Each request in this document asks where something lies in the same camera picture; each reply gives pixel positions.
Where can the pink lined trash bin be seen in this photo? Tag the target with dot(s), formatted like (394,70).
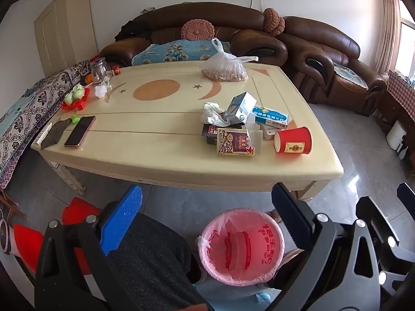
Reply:
(227,226)

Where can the white round appliance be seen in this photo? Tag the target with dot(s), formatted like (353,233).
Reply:
(5,236)

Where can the blue floral sofa cloth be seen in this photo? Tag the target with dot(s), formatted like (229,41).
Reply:
(175,51)

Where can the brown leather armchair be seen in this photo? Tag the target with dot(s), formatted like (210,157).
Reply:
(324,39)

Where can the person's left leg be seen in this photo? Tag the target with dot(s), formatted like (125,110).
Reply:
(152,259)

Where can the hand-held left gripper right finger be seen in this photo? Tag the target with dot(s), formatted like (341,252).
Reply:
(285,207)

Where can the blue seat cover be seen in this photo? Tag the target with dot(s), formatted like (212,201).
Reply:
(350,74)

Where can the small green object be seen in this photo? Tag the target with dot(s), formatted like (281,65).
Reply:
(75,119)

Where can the glass pitcher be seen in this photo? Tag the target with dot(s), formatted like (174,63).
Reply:
(97,69)

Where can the large white tissue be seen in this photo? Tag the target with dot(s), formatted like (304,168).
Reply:
(210,111)

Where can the clear plastic piece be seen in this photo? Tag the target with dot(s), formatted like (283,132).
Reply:
(256,136)

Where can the red checkered cloth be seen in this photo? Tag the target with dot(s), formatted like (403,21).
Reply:
(402,94)

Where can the black clothing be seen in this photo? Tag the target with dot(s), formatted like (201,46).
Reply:
(133,29)

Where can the black smartphone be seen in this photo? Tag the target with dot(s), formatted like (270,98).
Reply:
(79,132)

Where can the clear plastic bag of nuts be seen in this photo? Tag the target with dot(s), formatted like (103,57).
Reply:
(227,69)

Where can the red plastic stool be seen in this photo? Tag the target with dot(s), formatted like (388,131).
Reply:
(79,207)

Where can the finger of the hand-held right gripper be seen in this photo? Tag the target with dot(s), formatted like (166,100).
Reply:
(406,194)
(376,215)

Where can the pink curtain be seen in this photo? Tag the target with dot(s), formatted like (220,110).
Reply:
(389,29)

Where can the blue white milk carton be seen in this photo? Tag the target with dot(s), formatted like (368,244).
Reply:
(241,103)

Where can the long brown leather sofa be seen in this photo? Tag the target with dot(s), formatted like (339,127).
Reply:
(201,14)

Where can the small red object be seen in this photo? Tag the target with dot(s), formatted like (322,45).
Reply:
(116,70)

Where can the pink round cushion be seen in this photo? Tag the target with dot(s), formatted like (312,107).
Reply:
(197,29)
(272,21)

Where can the white bottle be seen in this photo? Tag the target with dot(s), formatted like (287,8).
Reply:
(403,151)

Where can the cream wooden cabinet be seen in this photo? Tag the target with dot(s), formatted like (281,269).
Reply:
(64,32)

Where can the white remote control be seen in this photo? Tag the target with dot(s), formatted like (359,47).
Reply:
(42,135)

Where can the white blue medicine box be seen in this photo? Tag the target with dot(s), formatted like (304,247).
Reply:
(270,116)

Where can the red tea tray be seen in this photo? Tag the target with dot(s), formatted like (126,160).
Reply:
(76,104)

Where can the window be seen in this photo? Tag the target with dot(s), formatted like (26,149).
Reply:
(409,39)

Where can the orange fruit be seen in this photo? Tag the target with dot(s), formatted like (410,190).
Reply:
(89,79)

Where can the green white teacup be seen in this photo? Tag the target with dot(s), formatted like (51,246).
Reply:
(78,90)
(69,97)

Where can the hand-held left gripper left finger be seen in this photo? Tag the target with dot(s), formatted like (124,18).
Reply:
(124,213)

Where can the black box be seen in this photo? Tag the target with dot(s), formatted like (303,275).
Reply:
(209,132)

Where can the dark grey cloth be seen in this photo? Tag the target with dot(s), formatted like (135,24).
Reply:
(55,134)

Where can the red paper cup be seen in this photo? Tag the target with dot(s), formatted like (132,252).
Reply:
(295,142)

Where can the colourful card box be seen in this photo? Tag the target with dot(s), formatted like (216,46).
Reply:
(233,142)

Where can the black white patterned blanket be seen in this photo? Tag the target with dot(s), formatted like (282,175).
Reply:
(32,103)

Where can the small white box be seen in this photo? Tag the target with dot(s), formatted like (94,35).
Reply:
(267,133)

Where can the small crumpled white tissue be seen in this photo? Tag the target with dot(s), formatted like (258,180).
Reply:
(100,91)

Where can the white floor appliance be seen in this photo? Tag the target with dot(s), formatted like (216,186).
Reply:
(396,134)

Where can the cream wooden coffee table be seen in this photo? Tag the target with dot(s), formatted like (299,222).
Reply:
(155,149)

